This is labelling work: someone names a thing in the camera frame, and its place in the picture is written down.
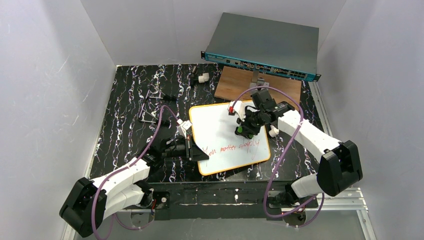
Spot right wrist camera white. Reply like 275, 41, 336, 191
227, 100, 246, 122

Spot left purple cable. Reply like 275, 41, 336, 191
91, 105, 181, 240

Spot yellow-framed whiteboard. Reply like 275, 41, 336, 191
188, 103, 271, 176

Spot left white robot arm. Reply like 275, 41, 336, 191
59, 135, 209, 238

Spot aluminium frame rail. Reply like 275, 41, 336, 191
61, 187, 369, 240

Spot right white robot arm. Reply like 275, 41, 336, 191
228, 88, 363, 200

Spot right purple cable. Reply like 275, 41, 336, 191
228, 86, 326, 229

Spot wooden board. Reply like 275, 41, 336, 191
214, 66, 302, 103

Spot teal network switch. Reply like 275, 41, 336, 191
201, 12, 321, 82

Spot purple cable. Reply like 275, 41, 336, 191
91, 105, 181, 240
228, 86, 326, 229

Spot grey metal bracket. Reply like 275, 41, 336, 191
249, 70, 269, 88

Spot black and white marker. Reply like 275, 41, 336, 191
188, 66, 210, 87

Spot green bone-shaped eraser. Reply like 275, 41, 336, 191
234, 125, 254, 139

